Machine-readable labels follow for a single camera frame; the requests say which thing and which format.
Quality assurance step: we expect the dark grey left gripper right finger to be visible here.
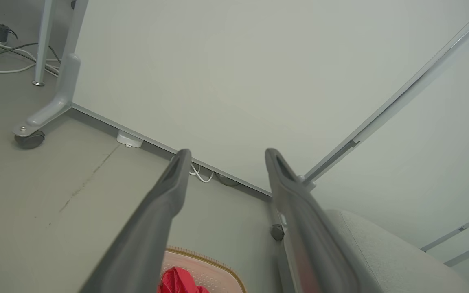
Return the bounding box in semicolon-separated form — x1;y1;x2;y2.
265;148;361;293

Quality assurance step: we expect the black floor cable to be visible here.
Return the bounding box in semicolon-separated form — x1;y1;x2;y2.
215;173;241;187

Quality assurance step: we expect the large white partition panel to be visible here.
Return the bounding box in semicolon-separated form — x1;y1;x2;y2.
71;0;469;198

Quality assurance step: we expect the beige perforated laundry basket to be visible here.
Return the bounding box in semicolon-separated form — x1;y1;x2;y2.
163;245;247;293

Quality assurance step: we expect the grey fabric sofa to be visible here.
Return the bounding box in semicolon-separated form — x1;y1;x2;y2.
283;208;469;293

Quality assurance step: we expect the looped white cable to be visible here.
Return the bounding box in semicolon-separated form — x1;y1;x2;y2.
171;157;215;184

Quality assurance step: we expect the small white floor box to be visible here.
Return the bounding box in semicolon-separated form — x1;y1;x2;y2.
116;129;144;148

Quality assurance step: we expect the red and white garment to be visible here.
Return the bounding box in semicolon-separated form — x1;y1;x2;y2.
157;267;210;293

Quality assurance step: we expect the thin grey table leg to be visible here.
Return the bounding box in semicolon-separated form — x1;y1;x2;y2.
32;0;57;87

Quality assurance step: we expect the grey partition leg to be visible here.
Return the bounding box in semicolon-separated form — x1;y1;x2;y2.
13;0;89;137
268;199;300;293

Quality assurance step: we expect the white floor cable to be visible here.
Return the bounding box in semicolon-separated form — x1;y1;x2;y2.
0;39;61;78

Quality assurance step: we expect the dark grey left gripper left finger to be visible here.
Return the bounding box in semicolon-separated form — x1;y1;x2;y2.
79;149;192;293

